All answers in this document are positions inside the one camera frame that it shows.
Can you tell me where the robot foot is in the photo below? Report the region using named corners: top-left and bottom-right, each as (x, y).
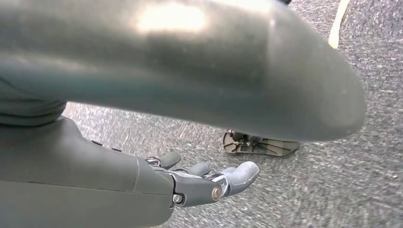
top-left (221, 129), bottom-right (300, 159)

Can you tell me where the yellow floor tape square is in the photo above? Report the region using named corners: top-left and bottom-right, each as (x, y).
top-left (328, 0), bottom-right (351, 49)

